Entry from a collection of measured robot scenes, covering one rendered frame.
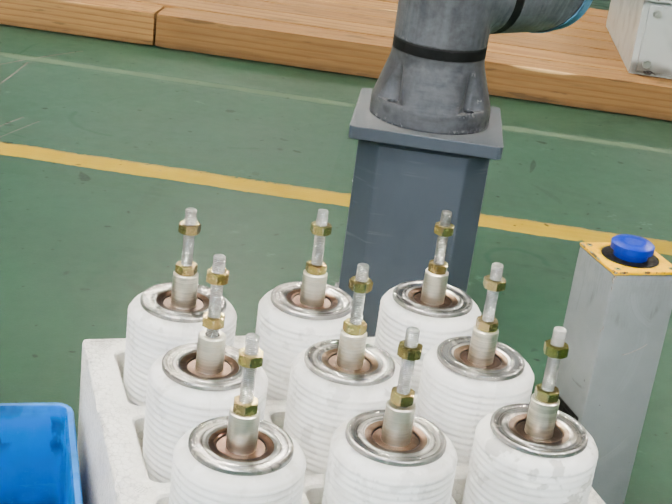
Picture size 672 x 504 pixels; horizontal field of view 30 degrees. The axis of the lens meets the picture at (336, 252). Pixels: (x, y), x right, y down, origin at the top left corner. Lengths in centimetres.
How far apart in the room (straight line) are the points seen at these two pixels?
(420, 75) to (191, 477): 76
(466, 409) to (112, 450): 29
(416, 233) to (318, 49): 144
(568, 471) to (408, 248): 66
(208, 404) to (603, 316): 39
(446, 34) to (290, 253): 52
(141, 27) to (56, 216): 112
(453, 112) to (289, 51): 147
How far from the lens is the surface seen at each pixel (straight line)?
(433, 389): 106
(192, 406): 97
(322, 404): 101
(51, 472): 124
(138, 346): 110
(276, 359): 112
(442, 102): 152
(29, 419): 122
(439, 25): 151
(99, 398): 110
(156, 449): 101
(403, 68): 153
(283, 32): 295
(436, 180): 153
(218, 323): 98
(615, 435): 125
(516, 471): 96
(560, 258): 204
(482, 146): 151
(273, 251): 189
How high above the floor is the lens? 73
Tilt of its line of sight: 22 degrees down
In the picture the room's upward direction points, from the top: 7 degrees clockwise
